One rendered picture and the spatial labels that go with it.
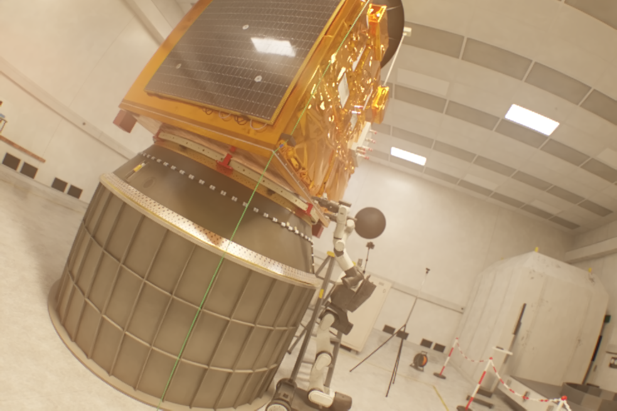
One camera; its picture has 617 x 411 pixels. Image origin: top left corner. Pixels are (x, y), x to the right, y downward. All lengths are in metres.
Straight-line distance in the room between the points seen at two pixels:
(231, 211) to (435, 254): 8.52
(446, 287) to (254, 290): 8.44
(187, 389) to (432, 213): 9.10
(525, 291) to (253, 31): 6.76
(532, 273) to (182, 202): 6.75
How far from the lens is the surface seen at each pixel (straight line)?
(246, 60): 2.15
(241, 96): 1.95
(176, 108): 2.28
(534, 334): 7.38
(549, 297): 7.48
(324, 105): 2.12
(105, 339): 2.17
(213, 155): 2.06
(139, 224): 1.92
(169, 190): 1.98
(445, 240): 10.03
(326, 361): 2.53
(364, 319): 5.69
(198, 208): 1.89
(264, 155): 1.70
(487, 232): 10.51
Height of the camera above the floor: 1.34
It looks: 14 degrees up
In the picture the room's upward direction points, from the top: 25 degrees clockwise
